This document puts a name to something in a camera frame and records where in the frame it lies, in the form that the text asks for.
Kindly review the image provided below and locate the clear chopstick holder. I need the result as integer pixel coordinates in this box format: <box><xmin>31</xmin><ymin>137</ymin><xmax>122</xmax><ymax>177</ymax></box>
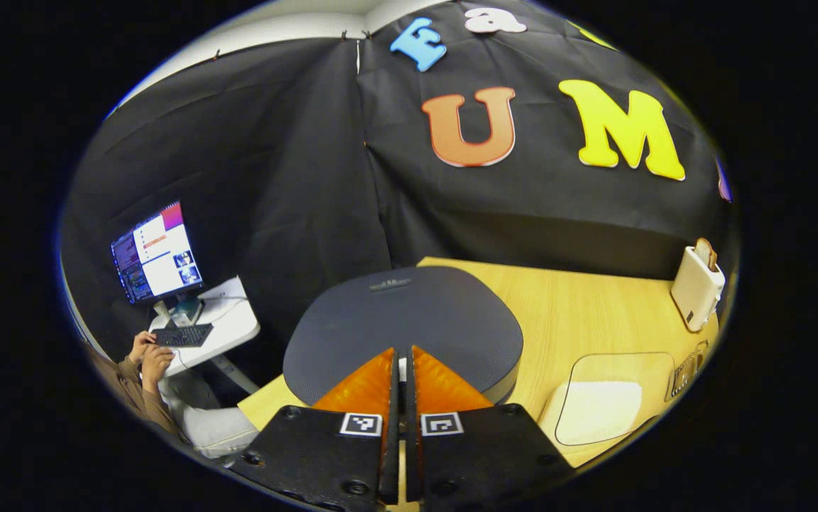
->
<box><xmin>665</xmin><ymin>340</ymin><xmax>710</xmax><ymax>403</ymax></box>

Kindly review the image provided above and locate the computer monitor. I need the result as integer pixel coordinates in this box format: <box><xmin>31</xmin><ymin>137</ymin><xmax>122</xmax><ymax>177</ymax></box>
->
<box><xmin>110</xmin><ymin>201</ymin><xmax>205</xmax><ymax>305</ymax></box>

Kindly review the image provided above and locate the white rice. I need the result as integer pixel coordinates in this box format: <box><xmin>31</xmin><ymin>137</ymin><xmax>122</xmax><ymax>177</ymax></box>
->
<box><xmin>557</xmin><ymin>382</ymin><xmax>643</xmax><ymax>447</ymax></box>

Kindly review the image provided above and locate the white toaster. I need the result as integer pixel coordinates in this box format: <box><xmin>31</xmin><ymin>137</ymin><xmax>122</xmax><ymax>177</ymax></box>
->
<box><xmin>671</xmin><ymin>245</ymin><xmax>726</xmax><ymax>333</ymax></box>

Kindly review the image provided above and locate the grey rice cooker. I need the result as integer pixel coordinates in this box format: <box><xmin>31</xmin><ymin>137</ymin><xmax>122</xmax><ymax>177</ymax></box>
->
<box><xmin>282</xmin><ymin>267</ymin><xmax>525</xmax><ymax>406</ymax></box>

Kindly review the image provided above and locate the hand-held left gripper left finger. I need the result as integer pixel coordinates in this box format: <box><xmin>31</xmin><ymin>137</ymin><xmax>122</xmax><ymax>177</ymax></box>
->
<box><xmin>230</xmin><ymin>347</ymin><xmax>400</xmax><ymax>512</ymax></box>

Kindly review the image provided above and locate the black backdrop cloth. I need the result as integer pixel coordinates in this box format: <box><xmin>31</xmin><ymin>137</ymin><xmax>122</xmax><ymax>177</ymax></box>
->
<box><xmin>60</xmin><ymin>0</ymin><xmax>737</xmax><ymax>349</ymax></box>

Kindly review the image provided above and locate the clear plastic container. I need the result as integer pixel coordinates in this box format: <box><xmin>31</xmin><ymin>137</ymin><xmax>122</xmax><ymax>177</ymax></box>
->
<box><xmin>555</xmin><ymin>352</ymin><xmax>676</xmax><ymax>448</ymax></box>

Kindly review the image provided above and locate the white side table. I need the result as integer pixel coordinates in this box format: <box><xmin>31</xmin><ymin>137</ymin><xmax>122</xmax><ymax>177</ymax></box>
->
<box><xmin>149</xmin><ymin>276</ymin><xmax>262</xmax><ymax>395</ymax></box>

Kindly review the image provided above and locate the black keyboard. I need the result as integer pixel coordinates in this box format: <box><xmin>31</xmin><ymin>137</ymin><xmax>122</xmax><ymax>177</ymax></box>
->
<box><xmin>153</xmin><ymin>324</ymin><xmax>215</xmax><ymax>348</ymax></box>

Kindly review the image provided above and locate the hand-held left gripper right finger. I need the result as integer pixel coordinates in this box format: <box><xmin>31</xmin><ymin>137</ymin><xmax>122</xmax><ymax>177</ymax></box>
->
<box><xmin>405</xmin><ymin>345</ymin><xmax>575</xmax><ymax>509</ymax></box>

